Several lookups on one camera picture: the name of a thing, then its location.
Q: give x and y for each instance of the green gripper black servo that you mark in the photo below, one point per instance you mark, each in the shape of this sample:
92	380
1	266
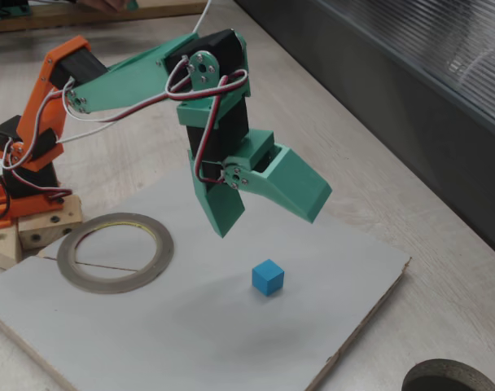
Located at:
259	151

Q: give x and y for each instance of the blue cube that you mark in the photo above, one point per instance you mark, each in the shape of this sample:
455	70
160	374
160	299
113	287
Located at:
268	279

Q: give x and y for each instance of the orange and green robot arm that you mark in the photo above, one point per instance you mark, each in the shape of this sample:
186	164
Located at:
121	85

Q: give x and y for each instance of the dark round tape roll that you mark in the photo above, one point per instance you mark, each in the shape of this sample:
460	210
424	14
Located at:
434	383

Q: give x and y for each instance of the person's hand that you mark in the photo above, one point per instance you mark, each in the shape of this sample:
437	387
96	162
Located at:
105	5

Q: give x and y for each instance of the white chipboard panel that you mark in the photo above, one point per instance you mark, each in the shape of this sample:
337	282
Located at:
190	326

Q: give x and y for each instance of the frosted striped glass partition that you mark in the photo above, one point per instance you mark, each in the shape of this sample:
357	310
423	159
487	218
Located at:
394	81

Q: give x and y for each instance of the wooden base block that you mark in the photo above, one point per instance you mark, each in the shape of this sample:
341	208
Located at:
48	228

